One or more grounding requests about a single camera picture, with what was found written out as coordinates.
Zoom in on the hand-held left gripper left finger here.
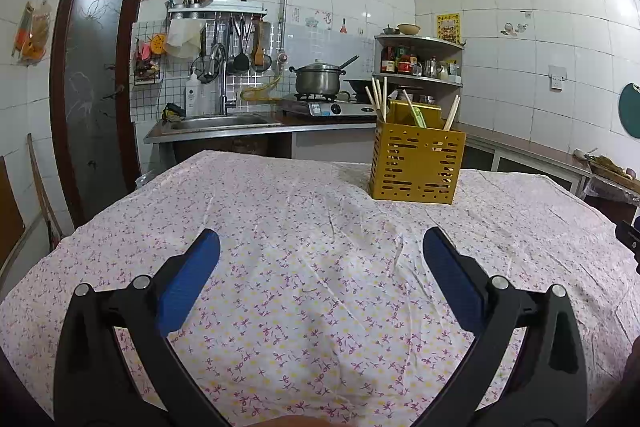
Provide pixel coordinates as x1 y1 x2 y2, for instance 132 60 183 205
52 228 231 427

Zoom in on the silver gas stove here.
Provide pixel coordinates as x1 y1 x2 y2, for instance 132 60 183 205
277 91 379 118

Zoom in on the yellow slotted utensil holder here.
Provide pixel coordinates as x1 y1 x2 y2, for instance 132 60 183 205
369 100 467 206

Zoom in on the brown wooden board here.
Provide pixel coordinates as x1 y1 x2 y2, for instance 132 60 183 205
0 156 26 269

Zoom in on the orange hanging plastic bag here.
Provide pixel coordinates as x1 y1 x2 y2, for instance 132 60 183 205
12 0 53 66

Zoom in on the yellow gas hose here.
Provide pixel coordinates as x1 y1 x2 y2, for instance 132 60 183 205
239 71 284 104

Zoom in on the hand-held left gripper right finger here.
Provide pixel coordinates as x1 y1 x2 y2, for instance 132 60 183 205
412 227 590 427

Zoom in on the wooden board with scraps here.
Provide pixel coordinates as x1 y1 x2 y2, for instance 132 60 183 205
587 154 640 180

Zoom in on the stainless steel sink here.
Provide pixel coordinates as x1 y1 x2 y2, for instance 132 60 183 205
162 112 281 132

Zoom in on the chrome sink faucet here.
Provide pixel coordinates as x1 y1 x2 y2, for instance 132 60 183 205
209 44 239 117

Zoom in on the plastic covered side table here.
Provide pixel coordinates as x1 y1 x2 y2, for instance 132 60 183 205
580 172 640 208

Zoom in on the metal wall shelf rack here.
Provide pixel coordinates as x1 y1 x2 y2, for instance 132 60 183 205
167 1 269 20

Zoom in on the person's right forearm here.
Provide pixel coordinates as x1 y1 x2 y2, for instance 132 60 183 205
623 338 640 379

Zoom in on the yellow wall poster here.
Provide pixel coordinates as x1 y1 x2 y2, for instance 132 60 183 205
435 12 462 46

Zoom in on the white soap bottle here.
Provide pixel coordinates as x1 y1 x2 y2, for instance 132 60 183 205
183 67 202 117

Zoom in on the black hanging spatula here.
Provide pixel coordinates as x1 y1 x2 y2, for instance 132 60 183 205
232 19 251 73

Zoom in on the small wire wall basket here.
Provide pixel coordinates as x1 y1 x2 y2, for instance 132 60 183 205
133 61 164 86

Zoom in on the floral pink tablecloth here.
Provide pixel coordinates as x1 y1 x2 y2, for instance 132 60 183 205
0 150 640 427

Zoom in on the steel pot with lid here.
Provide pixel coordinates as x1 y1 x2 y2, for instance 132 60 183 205
288 55 360 97

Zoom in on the black wok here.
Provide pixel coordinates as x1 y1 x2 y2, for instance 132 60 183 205
344 78 381 104

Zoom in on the brown door with frosted glass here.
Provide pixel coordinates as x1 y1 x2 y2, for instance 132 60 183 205
49 0 154 229

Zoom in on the white hanging plastic bag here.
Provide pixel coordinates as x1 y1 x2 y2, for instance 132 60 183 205
164 19 207 59

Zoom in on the white corner shelf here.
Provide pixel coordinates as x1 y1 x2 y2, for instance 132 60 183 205
373 32 465 89

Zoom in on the brown kitchen counter cabinet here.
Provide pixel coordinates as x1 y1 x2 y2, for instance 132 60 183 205
143 119 591 196

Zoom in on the green round board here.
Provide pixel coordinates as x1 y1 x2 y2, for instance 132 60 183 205
618 81 640 138

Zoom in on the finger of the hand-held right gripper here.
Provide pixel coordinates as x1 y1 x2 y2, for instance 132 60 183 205
615 217 640 268

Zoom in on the wooden hanging ladle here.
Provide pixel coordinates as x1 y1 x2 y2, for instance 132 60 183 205
251 19 271 68

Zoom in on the leaning wooden pole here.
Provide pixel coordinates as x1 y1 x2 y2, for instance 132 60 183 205
27 132 64 249

